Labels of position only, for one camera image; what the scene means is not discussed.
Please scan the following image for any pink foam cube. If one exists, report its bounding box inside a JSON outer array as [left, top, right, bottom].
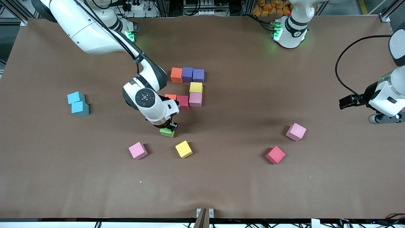
[[189, 92, 203, 108], [128, 142, 148, 160], [286, 123, 307, 142]]

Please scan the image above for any cyan foam cube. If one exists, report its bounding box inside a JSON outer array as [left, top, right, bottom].
[[67, 92, 86, 105], [71, 101, 90, 117]]

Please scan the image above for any red foam cube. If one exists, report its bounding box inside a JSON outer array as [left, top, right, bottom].
[[176, 95, 190, 111], [265, 146, 286, 165]]

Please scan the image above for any black cable bundle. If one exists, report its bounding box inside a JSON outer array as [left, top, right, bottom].
[[375, 213, 405, 227]]

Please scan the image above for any purple foam cube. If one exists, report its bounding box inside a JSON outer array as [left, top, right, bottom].
[[182, 67, 194, 83], [192, 69, 205, 84]]

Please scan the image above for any pile of orange items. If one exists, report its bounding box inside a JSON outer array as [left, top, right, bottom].
[[252, 0, 293, 17]]

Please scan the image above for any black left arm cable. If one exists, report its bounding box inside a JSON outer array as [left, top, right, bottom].
[[334, 33, 393, 105]]

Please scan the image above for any table cover sheet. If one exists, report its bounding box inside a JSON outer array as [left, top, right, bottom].
[[0, 15, 405, 219]]

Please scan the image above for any aluminium frame profile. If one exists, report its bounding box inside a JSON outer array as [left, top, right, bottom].
[[0, 0, 40, 26], [378, 0, 405, 23]]

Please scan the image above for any camera mount pole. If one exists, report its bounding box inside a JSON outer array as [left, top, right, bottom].
[[193, 208, 208, 228]]

